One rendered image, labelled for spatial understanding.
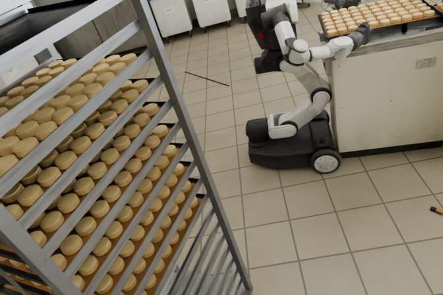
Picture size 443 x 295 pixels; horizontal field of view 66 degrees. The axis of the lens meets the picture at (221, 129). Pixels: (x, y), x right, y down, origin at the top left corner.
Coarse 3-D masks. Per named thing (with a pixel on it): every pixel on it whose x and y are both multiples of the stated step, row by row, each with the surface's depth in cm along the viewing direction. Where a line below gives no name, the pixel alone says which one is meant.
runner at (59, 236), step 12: (168, 108) 111; (156, 120) 105; (144, 132) 100; (132, 144) 96; (120, 156) 92; (120, 168) 92; (108, 180) 88; (96, 192) 84; (84, 204) 81; (72, 216) 78; (60, 228) 75; (72, 228) 78; (48, 240) 73; (60, 240) 75; (48, 252) 73
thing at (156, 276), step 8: (200, 200) 138; (192, 208) 135; (184, 216) 131; (192, 216) 132; (184, 224) 128; (176, 232) 125; (184, 232) 127; (176, 240) 123; (168, 248) 120; (176, 248) 122; (168, 256) 120; (160, 264) 116; (168, 264) 117; (160, 272) 115; (152, 280) 111; (160, 280) 113; (144, 288) 112; (152, 288) 111
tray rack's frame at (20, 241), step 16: (0, 208) 60; (0, 224) 60; (16, 224) 63; (16, 240) 63; (32, 240) 66; (32, 256) 66; (48, 256) 69; (0, 272) 85; (48, 272) 69; (16, 288) 90; (64, 288) 73; (192, 288) 186; (224, 288) 181; (240, 288) 179
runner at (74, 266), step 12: (168, 144) 112; (156, 156) 106; (144, 168) 101; (132, 192) 96; (120, 204) 92; (108, 216) 88; (96, 228) 85; (96, 240) 85; (84, 252) 81; (72, 264) 78; (72, 276) 78
